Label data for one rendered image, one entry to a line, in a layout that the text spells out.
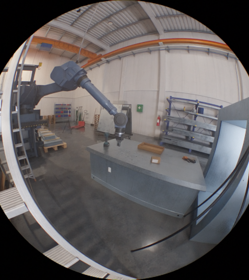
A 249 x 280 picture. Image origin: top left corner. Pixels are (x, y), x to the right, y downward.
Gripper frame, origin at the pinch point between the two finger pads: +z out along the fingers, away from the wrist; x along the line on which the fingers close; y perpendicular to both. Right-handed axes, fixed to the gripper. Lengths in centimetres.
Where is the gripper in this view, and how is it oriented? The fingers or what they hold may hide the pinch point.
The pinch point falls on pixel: (118, 144)
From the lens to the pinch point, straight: 142.5
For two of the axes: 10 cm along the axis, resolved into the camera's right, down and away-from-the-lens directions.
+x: -7.4, -2.4, 6.3
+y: 6.7, -1.4, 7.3
